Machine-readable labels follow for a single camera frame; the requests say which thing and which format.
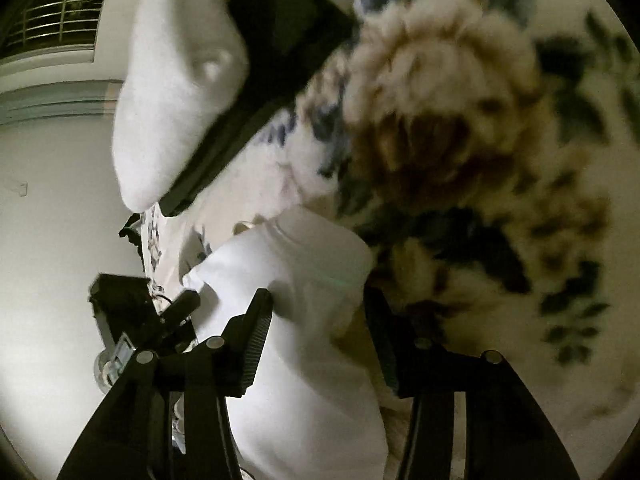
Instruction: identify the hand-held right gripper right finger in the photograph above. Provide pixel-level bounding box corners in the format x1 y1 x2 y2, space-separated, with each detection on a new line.
364 286 582 480

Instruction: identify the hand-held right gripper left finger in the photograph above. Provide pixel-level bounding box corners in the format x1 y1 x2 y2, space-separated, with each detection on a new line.
56 287 275 480

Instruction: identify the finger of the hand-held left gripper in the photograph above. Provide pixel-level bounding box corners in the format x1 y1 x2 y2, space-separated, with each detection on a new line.
159 290 202 334

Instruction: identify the white garment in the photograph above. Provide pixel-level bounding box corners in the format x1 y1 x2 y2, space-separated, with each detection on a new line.
181 205 392 480

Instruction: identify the floral printed blanket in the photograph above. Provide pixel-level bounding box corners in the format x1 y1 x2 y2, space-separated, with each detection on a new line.
142 0 640 441

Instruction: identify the white fleece cloth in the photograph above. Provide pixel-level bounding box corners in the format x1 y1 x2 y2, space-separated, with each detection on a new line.
111 0 251 212

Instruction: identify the black cloth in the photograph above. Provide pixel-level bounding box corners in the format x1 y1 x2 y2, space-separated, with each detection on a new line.
159 0 362 217

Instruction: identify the window with blinds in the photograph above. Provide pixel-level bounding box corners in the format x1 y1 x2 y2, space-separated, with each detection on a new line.
0 0 118 63

